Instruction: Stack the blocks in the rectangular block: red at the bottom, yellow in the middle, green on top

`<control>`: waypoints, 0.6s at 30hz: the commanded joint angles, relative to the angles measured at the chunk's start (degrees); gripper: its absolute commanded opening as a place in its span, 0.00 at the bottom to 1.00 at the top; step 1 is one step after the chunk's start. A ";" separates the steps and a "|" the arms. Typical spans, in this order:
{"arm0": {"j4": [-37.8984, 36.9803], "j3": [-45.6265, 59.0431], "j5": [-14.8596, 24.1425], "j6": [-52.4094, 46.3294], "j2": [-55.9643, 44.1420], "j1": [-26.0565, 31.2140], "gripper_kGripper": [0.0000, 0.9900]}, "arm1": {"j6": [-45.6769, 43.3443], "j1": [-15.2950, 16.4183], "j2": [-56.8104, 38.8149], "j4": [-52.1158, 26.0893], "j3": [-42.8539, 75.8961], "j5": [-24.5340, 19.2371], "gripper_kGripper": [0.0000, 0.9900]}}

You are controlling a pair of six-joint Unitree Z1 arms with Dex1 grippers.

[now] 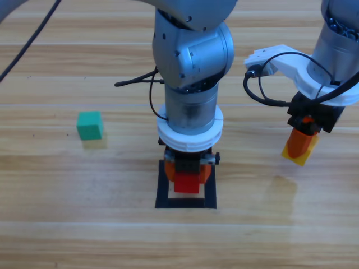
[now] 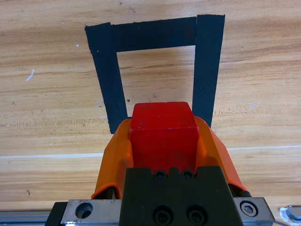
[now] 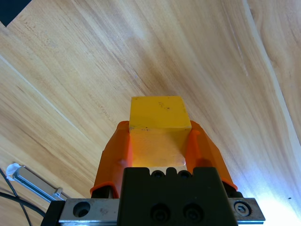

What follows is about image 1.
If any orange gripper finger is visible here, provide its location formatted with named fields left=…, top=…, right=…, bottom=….
left=289, top=115, right=320, bottom=160
left=199, top=164, right=212, bottom=186
left=164, top=160, right=177, bottom=183

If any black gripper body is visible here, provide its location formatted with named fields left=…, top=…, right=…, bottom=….
left=158, top=136, right=222, bottom=174
left=286, top=91, right=346, bottom=135

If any yellow cube block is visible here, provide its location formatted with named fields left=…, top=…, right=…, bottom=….
left=281, top=134, right=320, bottom=167

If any red cube block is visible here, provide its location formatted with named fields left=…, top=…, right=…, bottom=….
left=173, top=172, right=200, bottom=194

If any green cube block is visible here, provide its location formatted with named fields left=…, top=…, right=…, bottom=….
left=76, top=111, right=104, bottom=141

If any black tape square outline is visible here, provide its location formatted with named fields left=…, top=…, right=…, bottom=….
left=154, top=159, right=218, bottom=210

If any black camera cable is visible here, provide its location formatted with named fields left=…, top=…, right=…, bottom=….
left=114, top=65, right=169, bottom=123
left=242, top=52, right=359, bottom=108

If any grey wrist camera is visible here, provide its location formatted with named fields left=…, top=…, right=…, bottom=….
left=245, top=63, right=277, bottom=78

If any thick black cable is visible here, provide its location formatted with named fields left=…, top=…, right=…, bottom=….
left=0, top=0, right=62, bottom=82

